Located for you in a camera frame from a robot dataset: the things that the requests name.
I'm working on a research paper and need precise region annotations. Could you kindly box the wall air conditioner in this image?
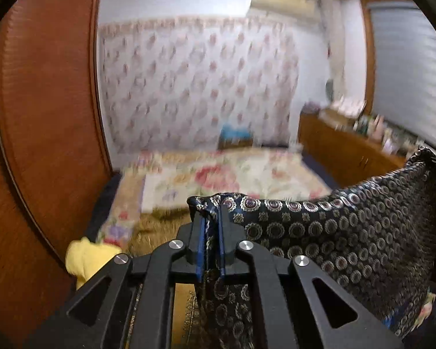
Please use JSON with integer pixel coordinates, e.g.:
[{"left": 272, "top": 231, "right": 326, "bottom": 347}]
[{"left": 250, "top": 0, "right": 321, "bottom": 21}]

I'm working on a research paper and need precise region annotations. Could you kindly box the floral bed blanket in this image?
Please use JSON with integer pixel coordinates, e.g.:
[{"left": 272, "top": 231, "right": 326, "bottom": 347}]
[{"left": 85, "top": 147, "right": 337, "bottom": 250}]

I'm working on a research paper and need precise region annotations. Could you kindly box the navy patterned satin shirt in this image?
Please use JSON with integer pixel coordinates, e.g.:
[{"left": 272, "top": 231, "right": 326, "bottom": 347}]
[{"left": 188, "top": 148, "right": 436, "bottom": 348}]

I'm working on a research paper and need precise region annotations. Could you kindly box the grey window blind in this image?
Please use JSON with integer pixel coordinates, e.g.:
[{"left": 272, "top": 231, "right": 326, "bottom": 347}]
[{"left": 368, "top": 0, "right": 436, "bottom": 148}]

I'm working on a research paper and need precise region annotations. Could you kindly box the circle pattern sheer curtain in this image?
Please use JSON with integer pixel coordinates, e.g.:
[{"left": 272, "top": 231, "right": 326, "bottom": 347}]
[{"left": 99, "top": 17, "right": 298, "bottom": 154}]

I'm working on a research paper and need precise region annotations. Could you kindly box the brown louvered wardrobe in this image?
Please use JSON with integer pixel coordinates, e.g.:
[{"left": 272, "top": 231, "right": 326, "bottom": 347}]
[{"left": 0, "top": 0, "right": 112, "bottom": 348}]

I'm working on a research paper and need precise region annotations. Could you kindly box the cardboard box floral cloth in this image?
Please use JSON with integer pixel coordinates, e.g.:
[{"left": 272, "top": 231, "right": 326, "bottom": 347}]
[{"left": 318, "top": 97, "right": 366, "bottom": 127}]

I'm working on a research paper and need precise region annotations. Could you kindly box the blue item box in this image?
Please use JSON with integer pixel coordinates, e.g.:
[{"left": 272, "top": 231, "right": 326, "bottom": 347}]
[{"left": 218, "top": 124, "right": 253, "bottom": 150}]

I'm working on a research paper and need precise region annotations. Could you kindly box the cream yellow cloth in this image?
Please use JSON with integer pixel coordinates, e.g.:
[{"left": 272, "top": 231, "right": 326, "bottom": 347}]
[{"left": 65, "top": 237, "right": 122, "bottom": 290}]

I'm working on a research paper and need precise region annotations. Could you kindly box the wooden sideboard cabinet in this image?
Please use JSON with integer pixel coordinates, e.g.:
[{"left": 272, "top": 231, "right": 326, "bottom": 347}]
[{"left": 298, "top": 113, "right": 405, "bottom": 187}]

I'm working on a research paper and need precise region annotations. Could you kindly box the beige side curtain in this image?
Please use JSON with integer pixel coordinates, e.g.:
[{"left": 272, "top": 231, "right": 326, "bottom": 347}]
[{"left": 320, "top": 0, "right": 346, "bottom": 100}]

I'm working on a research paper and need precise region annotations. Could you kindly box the gold brown patterned cloth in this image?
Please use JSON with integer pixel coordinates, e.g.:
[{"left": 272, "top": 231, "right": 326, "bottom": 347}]
[{"left": 125, "top": 208, "right": 208, "bottom": 348}]

